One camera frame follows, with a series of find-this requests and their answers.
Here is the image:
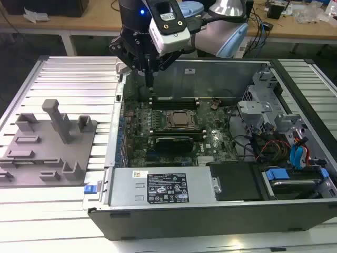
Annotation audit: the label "grey parts rack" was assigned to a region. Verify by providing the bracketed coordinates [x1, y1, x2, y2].
[0, 99, 98, 188]

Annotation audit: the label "hard disk in blue carrier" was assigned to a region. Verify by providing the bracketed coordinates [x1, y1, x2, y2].
[263, 166, 330, 201]

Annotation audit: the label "black wire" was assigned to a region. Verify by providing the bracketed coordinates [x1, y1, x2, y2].
[227, 105, 255, 160]

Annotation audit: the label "small black cube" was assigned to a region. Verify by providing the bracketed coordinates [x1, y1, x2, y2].
[267, 4, 285, 20]

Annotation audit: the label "clear plastic bags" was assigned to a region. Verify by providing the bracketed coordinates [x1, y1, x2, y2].
[293, 4, 337, 26]

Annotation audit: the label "red yellow wire bundle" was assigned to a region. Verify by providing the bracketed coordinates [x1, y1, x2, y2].
[256, 141, 290, 162]

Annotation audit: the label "black plastic shroud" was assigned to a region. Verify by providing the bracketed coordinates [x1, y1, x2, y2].
[206, 162, 264, 202]

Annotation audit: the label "metal drive cage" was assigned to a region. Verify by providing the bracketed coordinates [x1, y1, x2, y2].
[236, 68, 309, 138]

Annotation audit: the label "CPU socket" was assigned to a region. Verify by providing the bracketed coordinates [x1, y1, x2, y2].
[163, 108, 201, 130]

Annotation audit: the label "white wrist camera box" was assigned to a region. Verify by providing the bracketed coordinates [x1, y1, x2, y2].
[148, 0, 191, 55]

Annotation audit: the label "white crumpled paper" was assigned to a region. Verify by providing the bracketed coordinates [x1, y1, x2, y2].
[23, 7, 50, 24]

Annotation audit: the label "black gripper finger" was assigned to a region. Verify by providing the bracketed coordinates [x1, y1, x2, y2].
[109, 39, 150, 92]
[149, 50, 182, 92]

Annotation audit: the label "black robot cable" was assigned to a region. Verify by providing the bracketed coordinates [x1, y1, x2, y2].
[188, 9, 255, 34]

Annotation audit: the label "open black PC case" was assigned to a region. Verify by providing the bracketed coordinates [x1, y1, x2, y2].
[83, 56, 337, 241]

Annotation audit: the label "silver CPU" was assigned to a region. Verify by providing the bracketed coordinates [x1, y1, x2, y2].
[170, 112, 195, 127]

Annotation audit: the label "grey power supply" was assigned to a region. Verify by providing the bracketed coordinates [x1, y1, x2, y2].
[107, 167, 219, 206]

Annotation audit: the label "blue flat wire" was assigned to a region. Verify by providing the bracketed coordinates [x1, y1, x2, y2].
[289, 144, 308, 169]

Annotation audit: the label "green motherboard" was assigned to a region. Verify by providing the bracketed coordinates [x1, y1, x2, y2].
[122, 99, 237, 168]

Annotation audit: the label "silver heat sink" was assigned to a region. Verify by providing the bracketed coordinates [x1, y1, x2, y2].
[196, 155, 212, 167]

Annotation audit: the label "black box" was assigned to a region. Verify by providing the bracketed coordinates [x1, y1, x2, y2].
[5, 0, 87, 18]

